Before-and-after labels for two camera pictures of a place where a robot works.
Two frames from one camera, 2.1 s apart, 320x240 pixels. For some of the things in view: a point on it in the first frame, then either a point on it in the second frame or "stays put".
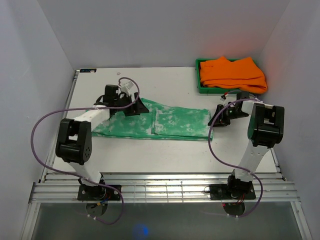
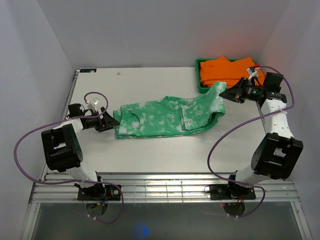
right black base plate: x=235 y=189 stays put
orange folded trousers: x=244 y=74 stays put
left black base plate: x=98 y=193 stays put
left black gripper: x=137 y=108 -> x=111 y=122
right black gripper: x=220 y=121 -> x=234 y=94
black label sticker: x=88 y=70 stays put
